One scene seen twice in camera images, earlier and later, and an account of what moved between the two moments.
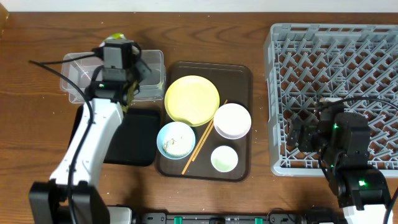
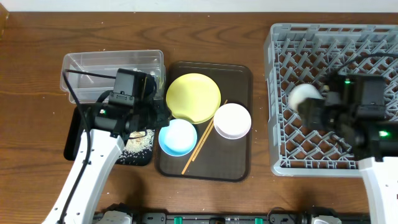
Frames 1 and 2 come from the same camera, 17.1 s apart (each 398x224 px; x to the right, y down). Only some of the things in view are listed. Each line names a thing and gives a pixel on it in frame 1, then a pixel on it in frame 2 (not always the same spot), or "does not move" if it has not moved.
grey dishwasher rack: [355, 64] does not move
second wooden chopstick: [204, 138] does not move
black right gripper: [308, 130] to [311, 117]
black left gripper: [143, 68] to [164, 116]
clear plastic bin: [152, 88] does not move
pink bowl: [232, 121] does not move
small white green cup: [224, 158] to [298, 93]
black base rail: [204, 218] does not move
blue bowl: [176, 140] does not move
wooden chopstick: [194, 150] does not move
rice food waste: [178, 145] to [139, 147]
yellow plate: [193, 99] does not move
